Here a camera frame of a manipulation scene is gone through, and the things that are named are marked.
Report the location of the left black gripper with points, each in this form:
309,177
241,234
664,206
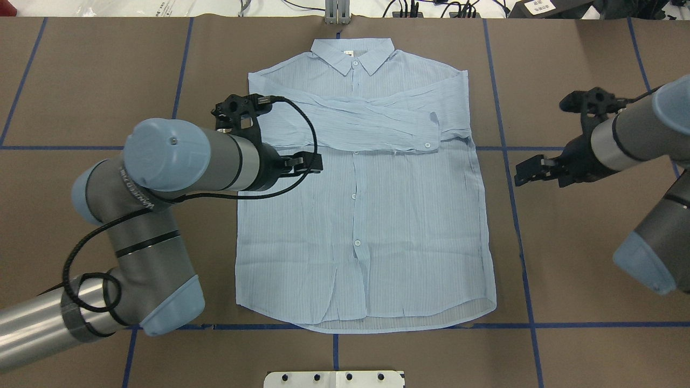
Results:
269,166

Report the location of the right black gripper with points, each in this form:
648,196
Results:
581,157

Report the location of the light blue button shirt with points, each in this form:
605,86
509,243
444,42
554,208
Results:
393,234

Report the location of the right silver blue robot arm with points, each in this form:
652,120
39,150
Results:
623,134

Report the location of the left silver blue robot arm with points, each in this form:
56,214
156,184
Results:
134,268

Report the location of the aluminium frame post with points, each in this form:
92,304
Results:
337,12

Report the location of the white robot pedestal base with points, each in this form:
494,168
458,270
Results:
352,378

